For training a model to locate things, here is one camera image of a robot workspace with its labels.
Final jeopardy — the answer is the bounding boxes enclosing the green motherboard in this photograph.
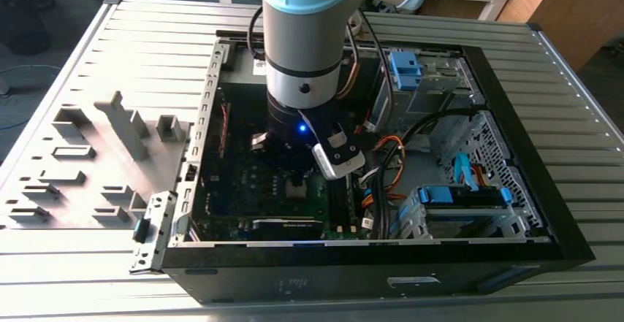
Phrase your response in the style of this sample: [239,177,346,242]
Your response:
[192,91,366,243]

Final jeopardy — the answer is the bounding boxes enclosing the black RAM slot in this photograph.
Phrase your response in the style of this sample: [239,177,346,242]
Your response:
[329,179,347,232]
[341,177,362,232]

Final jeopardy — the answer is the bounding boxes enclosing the black graphics card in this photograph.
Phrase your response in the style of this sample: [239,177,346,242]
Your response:
[240,218,326,242]

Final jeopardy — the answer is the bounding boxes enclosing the blue drive bay latch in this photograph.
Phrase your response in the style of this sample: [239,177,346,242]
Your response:
[389,50,423,91]

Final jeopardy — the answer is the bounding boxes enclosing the metal expansion slot retainer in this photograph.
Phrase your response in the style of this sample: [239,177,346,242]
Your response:
[128,190,179,276]

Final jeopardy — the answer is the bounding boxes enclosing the tall metal drive cage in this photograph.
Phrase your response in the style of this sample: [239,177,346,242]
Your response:
[373,50,489,155]

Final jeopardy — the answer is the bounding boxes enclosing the blue disk carrier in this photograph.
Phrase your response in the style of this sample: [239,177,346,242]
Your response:
[417,185,514,207]

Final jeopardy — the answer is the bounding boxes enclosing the black open PC case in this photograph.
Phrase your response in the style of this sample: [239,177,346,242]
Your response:
[159,28,597,305]

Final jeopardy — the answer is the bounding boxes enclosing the grey parts rack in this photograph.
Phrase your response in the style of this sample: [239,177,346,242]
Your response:
[0,90,196,230]

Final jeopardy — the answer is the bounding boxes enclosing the low metal disk cage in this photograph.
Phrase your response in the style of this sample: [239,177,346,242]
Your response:
[397,185,554,241]

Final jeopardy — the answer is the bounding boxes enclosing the black office chair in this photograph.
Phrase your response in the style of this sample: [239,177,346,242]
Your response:
[0,0,57,57]

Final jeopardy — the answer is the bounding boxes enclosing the wooden cabinet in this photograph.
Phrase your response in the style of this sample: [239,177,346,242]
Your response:
[496,0,624,73]

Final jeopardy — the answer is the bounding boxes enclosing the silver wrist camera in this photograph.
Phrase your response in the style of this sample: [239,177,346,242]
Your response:
[311,126,367,181]

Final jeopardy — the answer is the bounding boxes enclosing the thin red wire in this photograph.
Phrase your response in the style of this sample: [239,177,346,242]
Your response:
[218,102,232,157]

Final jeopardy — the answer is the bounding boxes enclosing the orange power wires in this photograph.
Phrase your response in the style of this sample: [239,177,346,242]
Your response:
[358,134,409,208]

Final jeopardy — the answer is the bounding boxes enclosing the thick black cable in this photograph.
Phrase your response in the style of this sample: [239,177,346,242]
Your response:
[374,108,481,239]

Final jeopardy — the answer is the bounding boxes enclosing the blue flat data cable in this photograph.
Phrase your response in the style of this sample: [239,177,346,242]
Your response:
[456,153,482,192]

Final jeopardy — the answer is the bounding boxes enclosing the short orange red wires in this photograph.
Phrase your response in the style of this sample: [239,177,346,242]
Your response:
[470,164,494,188]

